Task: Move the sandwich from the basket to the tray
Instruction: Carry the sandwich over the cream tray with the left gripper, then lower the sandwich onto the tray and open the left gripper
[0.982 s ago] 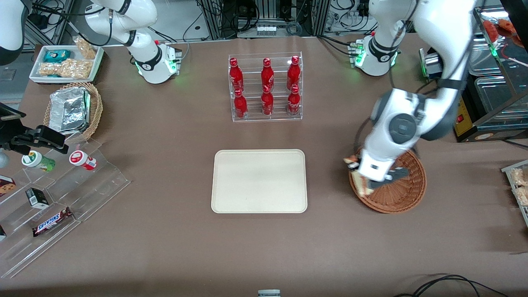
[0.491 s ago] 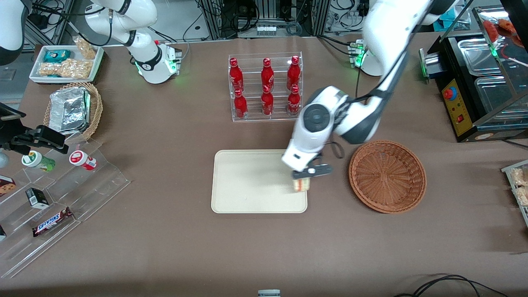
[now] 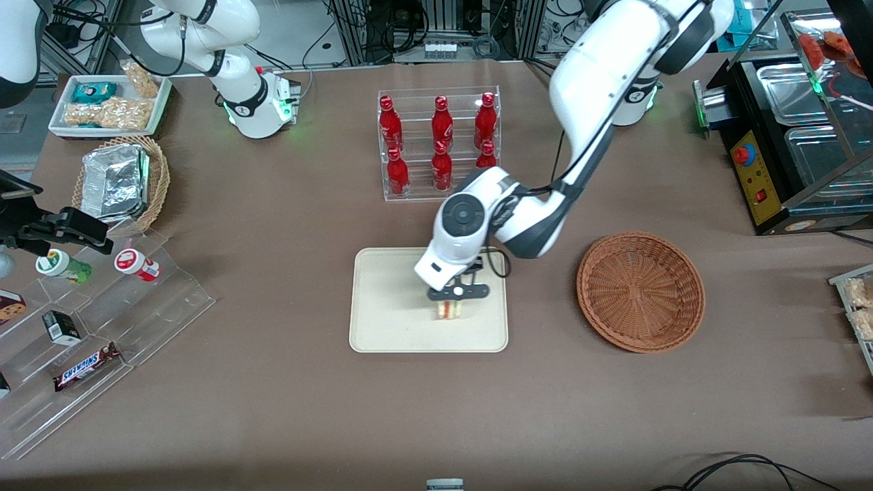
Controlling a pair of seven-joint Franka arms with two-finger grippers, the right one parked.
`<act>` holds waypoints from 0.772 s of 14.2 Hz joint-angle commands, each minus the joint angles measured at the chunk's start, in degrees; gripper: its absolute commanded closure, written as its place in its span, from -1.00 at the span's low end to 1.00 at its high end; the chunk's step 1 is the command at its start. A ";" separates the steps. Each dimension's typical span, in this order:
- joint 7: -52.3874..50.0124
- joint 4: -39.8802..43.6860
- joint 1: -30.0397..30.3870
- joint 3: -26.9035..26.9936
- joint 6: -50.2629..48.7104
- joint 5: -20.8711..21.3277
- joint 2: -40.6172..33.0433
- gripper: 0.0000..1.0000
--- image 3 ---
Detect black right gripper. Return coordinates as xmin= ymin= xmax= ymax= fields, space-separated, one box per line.
xmin=0 ymin=207 xmax=115 ymax=257

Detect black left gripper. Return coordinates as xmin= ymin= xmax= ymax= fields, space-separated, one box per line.
xmin=428 ymin=259 xmax=491 ymax=317

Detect cream plastic tray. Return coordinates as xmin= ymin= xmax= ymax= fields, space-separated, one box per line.
xmin=349 ymin=246 xmax=509 ymax=354

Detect light tan wicker basket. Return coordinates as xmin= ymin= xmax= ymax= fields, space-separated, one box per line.
xmin=71 ymin=135 xmax=171 ymax=236

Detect white rectangular snack tray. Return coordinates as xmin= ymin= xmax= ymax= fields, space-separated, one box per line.
xmin=48 ymin=74 xmax=173 ymax=139

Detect brown round wicker basket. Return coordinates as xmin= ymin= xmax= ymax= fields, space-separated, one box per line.
xmin=576 ymin=232 xmax=707 ymax=354

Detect green lidded snack cup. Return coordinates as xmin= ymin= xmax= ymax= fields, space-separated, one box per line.
xmin=35 ymin=249 xmax=92 ymax=284

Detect red lidded snack cup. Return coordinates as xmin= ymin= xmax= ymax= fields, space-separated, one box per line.
xmin=114 ymin=248 xmax=161 ymax=282

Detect silver foil container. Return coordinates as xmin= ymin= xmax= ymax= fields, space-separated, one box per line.
xmin=80 ymin=143 xmax=151 ymax=222

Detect small black box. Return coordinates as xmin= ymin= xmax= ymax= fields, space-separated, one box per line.
xmin=42 ymin=310 xmax=82 ymax=346

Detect brown cookie box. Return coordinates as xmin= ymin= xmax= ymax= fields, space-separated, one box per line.
xmin=0 ymin=290 xmax=27 ymax=326

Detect clear acrylic stepped stand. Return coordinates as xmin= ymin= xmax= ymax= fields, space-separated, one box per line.
xmin=0 ymin=228 xmax=217 ymax=461

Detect clear acrylic bottle rack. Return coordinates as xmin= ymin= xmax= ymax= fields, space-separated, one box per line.
xmin=377 ymin=85 xmax=501 ymax=203

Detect large clear peanut bag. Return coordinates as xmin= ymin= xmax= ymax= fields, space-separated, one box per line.
xmin=63 ymin=97 xmax=152 ymax=130

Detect Snickers chocolate bar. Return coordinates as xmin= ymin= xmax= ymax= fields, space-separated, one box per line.
xmin=53 ymin=342 xmax=121 ymax=392

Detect teal snack packet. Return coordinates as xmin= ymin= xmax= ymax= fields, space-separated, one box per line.
xmin=72 ymin=82 xmax=118 ymax=104

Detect small clear peanut bag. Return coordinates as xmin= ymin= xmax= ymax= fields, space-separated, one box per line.
xmin=119 ymin=59 xmax=161 ymax=100

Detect black food warmer machine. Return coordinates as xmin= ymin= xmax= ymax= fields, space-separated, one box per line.
xmin=692 ymin=10 xmax=873 ymax=237

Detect steel warmer pan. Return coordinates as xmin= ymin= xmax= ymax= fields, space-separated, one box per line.
xmin=756 ymin=63 xmax=846 ymax=127

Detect red fried food pieces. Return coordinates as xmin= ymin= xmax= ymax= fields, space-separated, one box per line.
xmin=798 ymin=31 xmax=863 ymax=76

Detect black floor cable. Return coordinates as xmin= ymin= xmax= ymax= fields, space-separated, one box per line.
xmin=651 ymin=453 xmax=843 ymax=491

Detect white wire-edged tray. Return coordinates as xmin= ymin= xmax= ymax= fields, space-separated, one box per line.
xmin=829 ymin=265 xmax=873 ymax=376

